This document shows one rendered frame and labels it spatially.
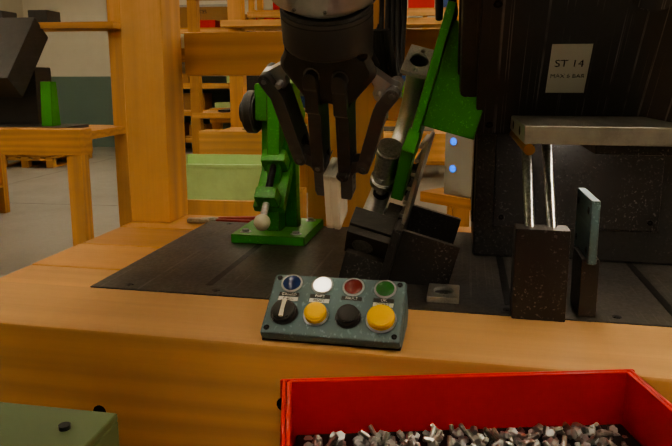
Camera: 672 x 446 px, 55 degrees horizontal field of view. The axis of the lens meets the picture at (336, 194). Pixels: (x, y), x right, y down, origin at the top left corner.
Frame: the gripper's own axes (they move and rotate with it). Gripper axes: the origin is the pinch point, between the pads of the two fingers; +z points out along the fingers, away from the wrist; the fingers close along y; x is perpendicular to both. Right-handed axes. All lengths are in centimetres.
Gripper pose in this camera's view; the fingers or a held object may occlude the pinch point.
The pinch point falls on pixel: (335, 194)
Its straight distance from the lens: 63.9
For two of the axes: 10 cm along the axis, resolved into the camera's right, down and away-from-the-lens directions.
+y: 9.6, 1.5, -2.4
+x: 2.8, -6.3, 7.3
